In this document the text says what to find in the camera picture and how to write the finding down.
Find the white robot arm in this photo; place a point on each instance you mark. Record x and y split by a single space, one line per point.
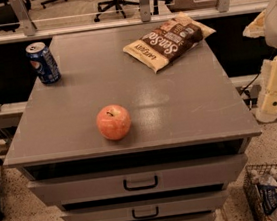
265 25

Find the grey drawer cabinet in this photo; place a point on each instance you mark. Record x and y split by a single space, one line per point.
187 111

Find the middle grey drawer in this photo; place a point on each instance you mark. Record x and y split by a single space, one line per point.
147 209

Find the metal glass railing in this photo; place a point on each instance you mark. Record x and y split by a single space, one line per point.
78 15

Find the blue pepsi can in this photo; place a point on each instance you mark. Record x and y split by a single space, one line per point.
43 62

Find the blue snack bag in basket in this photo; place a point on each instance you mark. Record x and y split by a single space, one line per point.
268 196

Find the brown and cream chip bag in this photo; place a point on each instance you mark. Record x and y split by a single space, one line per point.
168 41

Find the top grey drawer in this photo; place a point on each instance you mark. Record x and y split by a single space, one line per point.
139 180

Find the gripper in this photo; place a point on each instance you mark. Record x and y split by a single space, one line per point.
267 111

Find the red apple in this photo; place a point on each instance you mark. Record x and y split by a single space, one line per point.
113 122

